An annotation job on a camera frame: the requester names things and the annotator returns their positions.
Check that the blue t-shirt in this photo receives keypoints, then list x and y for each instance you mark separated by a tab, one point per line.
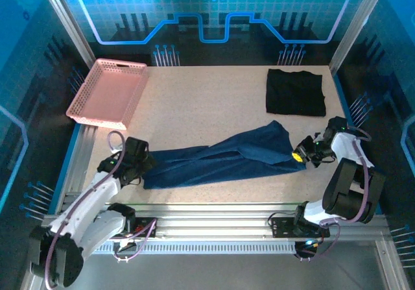
210	163

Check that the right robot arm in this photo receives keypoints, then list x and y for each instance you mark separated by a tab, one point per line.
350	147

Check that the folded black t-shirt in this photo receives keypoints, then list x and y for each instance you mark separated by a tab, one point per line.
295	92

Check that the pink plastic basket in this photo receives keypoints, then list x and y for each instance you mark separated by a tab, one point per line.
107	95

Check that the aluminium side rail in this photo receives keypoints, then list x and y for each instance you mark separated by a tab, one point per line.
76	173

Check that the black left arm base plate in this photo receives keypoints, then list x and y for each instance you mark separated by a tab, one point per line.
146	228

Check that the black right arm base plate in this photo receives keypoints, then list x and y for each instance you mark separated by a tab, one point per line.
283	226

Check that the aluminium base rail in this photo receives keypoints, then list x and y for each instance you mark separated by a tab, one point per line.
210	218

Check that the aluminium frame post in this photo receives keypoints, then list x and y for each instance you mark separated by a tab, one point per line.
69	27
356	27

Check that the grey metal bench frame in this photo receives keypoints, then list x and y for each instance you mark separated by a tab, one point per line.
210	270

